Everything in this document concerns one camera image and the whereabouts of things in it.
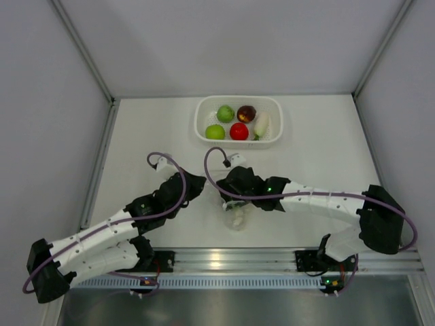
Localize red fake tomato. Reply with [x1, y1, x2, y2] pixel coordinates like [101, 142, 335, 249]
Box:
[230, 122, 249, 141]

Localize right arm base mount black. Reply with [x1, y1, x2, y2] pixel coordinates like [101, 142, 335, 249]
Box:
[295, 250, 336, 274]

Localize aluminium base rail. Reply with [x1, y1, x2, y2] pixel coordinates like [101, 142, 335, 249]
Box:
[155, 248, 424, 274]

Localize aluminium frame post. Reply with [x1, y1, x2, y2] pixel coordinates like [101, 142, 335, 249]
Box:
[50, 1, 118, 236]
[352, 0, 416, 100]

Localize white perforated plastic basket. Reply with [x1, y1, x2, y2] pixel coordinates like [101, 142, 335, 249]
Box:
[194, 95, 283, 149]

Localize slotted grey cable duct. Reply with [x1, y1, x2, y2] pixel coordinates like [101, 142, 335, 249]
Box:
[75, 275, 341, 289]

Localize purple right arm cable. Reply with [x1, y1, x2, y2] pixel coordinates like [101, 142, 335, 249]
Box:
[203, 146, 419, 296]

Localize green fake fruit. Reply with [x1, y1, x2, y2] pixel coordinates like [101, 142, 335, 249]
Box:
[205, 124, 226, 140]

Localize white fake food piece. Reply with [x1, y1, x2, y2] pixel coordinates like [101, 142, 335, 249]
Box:
[254, 112, 270, 141]

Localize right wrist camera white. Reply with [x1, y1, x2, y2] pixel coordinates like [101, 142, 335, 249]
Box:
[223, 153, 247, 169]

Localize dark brown fake fruit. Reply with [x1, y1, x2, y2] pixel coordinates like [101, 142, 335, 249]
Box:
[237, 105, 256, 124]

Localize clear zip top bag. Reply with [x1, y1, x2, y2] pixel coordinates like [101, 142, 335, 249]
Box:
[203, 181, 254, 232]

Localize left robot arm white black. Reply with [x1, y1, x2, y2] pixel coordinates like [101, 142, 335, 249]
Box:
[24, 171, 206, 304]

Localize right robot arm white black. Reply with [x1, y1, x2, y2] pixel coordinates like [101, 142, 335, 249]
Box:
[216, 166, 404, 272]

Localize left aluminium frame post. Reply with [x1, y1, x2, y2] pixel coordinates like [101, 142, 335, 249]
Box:
[50, 1, 118, 236]

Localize rough green fake lime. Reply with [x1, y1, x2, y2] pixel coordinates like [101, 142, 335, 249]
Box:
[216, 105, 235, 123]

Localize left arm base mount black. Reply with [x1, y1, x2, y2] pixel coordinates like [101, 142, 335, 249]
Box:
[133, 250, 175, 273]

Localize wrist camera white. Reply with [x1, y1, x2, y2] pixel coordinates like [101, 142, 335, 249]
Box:
[153, 156, 178, 179]
[223, 153, 247, 169]

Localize right aluminium frame post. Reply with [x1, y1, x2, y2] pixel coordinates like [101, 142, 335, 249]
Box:
[352, 0, 416, 100]

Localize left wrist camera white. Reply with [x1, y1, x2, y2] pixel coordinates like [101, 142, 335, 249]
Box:
[153, 156, 178, 179]

